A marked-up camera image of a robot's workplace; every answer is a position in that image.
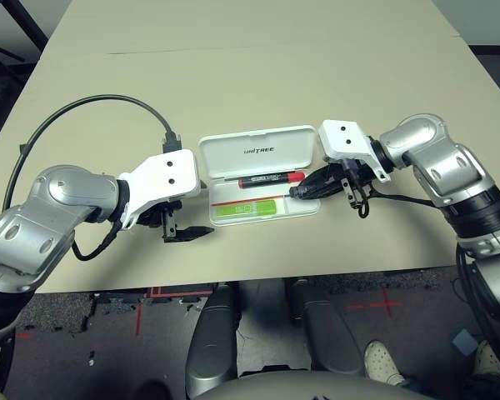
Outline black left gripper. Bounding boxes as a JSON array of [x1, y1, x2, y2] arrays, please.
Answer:
[[136, 199, 216, 243]]

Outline grey robot right leg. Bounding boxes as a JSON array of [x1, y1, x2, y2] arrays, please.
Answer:
[[289, 278, 366, 376]]

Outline grey robot left leg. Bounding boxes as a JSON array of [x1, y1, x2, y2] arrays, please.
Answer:
[[185, 285, 241, 399]]

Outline short black left wrist cable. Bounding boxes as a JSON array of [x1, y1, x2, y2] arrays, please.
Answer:
[[70, 220, 124, 263]]

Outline small blue-grey box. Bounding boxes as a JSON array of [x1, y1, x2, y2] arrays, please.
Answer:
[[452, 327, 479, 355]]

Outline black marker with red cap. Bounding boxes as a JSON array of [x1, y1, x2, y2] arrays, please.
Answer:
[[237, 169, 307, 188]]

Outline grey robot leg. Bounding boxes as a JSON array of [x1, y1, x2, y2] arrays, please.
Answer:
[[185, 285, 241, 399], [289, 278, 366, 376]]

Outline red tape lines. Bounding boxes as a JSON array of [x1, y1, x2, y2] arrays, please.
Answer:
[[135, 286, 213, 337]]

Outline grey robot torso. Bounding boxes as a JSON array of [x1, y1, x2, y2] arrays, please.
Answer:
[[193, 370, 434, 400]]

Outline red tape cross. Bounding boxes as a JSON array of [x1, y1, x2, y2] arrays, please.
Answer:
[[345, 289, 401, 320]]

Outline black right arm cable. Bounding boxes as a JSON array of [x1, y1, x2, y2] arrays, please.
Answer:
[[356, 182, 438, 219]]

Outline white plastic pencil case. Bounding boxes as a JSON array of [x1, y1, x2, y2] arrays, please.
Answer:
[[197, 124, 322, 228]]

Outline white perforated shoe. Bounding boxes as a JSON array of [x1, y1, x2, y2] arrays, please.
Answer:
[[474, 339, 500, 383], [364, 340, 405, 387]]

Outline long black left arm cable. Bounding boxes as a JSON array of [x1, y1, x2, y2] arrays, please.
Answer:
[[2, 94, 183, 209]]

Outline black metal frame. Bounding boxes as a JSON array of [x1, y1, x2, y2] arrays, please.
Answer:
[[0, 0, 49, 55]]

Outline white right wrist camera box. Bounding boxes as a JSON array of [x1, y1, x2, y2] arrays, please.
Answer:
[[318, 119, 392, 183]]

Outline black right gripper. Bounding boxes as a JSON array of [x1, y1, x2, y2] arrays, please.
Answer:
[[300, 157, 377, 208]]

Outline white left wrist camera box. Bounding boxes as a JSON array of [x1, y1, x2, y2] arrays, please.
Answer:
[[118, 148, 202, 230]]

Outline green highlighter pen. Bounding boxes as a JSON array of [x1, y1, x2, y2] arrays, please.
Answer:
[[215, 199, 278, 218]]

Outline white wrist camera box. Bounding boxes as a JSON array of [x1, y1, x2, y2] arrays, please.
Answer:
[[318, 119, 392, 183], [118, 148, 202, 230]]

